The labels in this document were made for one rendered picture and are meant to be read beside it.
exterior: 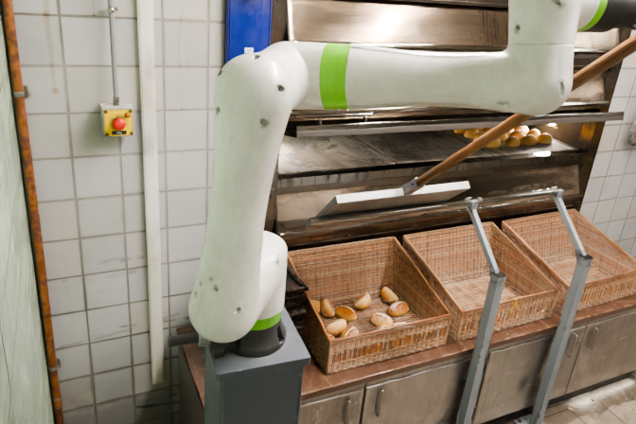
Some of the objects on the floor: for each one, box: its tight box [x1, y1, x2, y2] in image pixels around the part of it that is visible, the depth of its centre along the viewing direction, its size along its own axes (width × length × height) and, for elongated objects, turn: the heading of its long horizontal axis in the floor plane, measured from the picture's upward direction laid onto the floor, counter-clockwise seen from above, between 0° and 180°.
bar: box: [308, 186, 593, 424], centre depth 225 cm, size 31×127×118 cm, turn 103°
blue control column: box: [224, 0, 274, 65], centre depth 293 cm, size 193×16×215 cm, turn 13°
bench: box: [176, 245, 636, 424], centre depth 261 cm, size 56×242×58 cm, turn 103°
